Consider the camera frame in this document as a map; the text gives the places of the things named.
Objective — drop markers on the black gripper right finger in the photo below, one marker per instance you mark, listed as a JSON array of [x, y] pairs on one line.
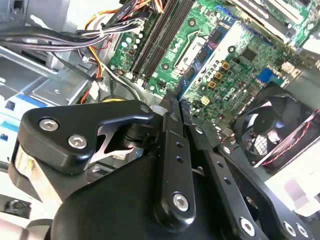
[[255, 185]]

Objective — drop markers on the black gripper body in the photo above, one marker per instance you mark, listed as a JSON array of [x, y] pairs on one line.
[[112, 205]]

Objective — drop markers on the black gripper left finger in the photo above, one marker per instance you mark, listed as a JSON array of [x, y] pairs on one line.
[[112, 112]]

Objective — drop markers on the blue-green RAM stick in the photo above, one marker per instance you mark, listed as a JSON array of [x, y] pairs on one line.
[[200, 60]]

